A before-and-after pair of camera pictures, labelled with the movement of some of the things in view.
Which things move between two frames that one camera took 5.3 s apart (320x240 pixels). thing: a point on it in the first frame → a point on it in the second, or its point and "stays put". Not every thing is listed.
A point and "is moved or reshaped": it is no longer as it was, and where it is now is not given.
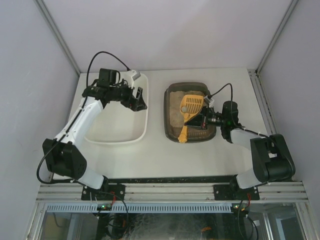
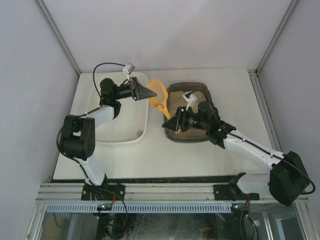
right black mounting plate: [224, 192] stays put
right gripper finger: [198, 122] → [174, 124]
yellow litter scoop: [190, 105] is moved or reshaped
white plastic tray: [117, 123] stays put
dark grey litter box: [174, 117] stays put
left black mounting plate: [88, 194] stays put
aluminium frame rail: [295, 191] stays put
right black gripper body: [203, 119] → [179, 119]
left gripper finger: [139, 103] → [141, 91]
